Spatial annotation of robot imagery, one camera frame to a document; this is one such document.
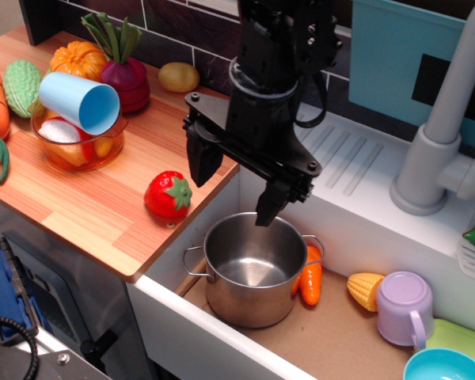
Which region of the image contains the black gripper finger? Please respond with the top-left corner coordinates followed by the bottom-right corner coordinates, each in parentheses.
top-left (256, 180), bottom-right (290, 226)
top-left (186, 127), bottom-right (223, 188)

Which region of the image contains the white toy sink unit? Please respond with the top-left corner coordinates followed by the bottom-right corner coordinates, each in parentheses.
top-left (128, 115), bottom-right (475, 379)

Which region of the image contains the green plastic plate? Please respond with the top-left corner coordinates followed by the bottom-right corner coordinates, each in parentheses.
top-left (426, 318), bottom-right (475, 360)

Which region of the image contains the yellow toy potato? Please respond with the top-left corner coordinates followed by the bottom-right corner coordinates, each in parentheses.
top-left (158, 62), bottom-right (200, 93)

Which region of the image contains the light blue plastic cup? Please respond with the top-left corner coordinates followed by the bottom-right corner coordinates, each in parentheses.
top-left (39, 72), bottom-right (120, 135)

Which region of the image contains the blue clamp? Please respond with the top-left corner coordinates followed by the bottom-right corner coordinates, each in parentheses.
top-left (0, 237), bottom-right (52, 335)

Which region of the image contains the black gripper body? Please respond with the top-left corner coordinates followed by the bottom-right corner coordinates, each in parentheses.
top-left (184, 80), bottom-right (322, 202)

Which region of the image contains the orange toy pumpkin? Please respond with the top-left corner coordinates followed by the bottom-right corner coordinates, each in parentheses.
top-left (49, 41), bottom-right (107, 82)

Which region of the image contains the stainless steel pot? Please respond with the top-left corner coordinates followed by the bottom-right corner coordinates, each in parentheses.
top-left (199, 212), bottom-right (323, 329)

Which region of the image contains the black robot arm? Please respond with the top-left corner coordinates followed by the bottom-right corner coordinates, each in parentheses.
top-left (184, 1), bottom-right (341, 226)

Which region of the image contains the teal box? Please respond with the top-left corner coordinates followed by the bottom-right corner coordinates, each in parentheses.
top-left (349, 1), bottom-right (466, 127)

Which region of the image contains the purple toy beet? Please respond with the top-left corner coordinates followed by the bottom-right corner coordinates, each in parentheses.
top-left (82, 13), bottom-right (150, 113)

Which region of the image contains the orange transparent bowl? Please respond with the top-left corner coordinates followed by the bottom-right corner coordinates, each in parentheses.
top-left (30, 105), bottom-right (127, 170)

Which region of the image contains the purple plastic mug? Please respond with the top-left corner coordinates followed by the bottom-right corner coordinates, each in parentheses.
top-left (377, 272), bottom-right (435, 351)

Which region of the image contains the teal plastic bowl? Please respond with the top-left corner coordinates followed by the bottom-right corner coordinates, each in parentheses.
top-left (403, 348), bottom-right (475, 380)

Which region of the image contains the black cable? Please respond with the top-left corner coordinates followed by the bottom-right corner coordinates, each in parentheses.
top-left (0, 315), bottom-right (40, 380)

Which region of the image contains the white slotted spatula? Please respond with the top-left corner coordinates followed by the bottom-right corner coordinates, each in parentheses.
top-left (457, 238), bottom-right (475, 279)

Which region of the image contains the red toy strawberry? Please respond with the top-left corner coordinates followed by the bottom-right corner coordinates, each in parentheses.
top-left (143, 171), bottom-right (192, 219)

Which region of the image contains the yellow toy corn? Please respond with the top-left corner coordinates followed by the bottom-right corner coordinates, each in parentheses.
top-left (347, 272), bottom-right (385, 312)

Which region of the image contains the green toy bitter gourd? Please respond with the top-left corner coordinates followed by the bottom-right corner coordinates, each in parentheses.
top-left (3, 59), bottom-right (43, 119)

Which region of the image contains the grey toy faucet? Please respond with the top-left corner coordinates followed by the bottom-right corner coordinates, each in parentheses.
top-left (389, 6), bottom-right (475, 215)

